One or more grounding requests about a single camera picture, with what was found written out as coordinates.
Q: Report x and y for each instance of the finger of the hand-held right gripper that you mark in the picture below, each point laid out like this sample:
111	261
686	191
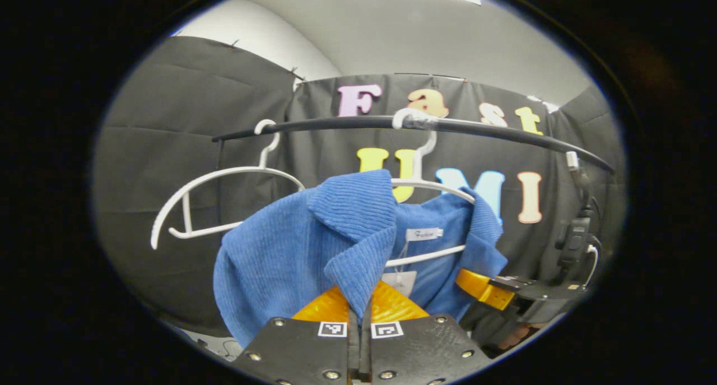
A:
526	287

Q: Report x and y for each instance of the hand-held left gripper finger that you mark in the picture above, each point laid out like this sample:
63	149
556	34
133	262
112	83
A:
353	351
365	351

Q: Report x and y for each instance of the white plastic hanger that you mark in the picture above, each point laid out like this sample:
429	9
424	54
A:
425	255
186	211

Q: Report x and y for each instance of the black clothes rack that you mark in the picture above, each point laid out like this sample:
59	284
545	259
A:
336	123

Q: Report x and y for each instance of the black backdrop cloth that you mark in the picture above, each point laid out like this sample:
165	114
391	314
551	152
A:
157	149

